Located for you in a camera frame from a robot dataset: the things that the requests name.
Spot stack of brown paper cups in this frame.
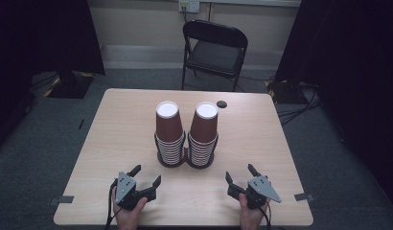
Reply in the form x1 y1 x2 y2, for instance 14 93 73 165
154 101 187 167
187 101 220 168

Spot black stand base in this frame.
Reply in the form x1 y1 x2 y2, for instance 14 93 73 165
43 71 96 100
264 79 302 105

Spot black folding chair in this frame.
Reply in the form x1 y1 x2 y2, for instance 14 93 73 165
180 19 249 93

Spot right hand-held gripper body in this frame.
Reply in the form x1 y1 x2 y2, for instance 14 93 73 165
226 174 283 211

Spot white wall socket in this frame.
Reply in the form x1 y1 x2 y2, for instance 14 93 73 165
177 0 201 14

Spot person's right hand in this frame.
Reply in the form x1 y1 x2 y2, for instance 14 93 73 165
238 193 269 230

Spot person's left hand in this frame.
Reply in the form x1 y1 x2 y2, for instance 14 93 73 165
111 187 149 230

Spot grey tape strip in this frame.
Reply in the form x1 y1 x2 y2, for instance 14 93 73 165
47 195 75 206
293 192 315 203

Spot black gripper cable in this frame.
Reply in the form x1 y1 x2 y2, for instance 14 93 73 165
104 178 123 230
257 196 273 230

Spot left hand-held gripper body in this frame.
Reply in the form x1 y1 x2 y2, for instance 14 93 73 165
113 172 158 212

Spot black curtain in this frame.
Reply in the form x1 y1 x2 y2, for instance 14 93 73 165
273 0 393 205
0 0 106 151

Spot black wire cup holder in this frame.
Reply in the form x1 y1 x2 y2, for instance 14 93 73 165
153 129 220 170

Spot black floor cables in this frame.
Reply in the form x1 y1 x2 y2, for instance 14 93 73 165
276 81 324 127

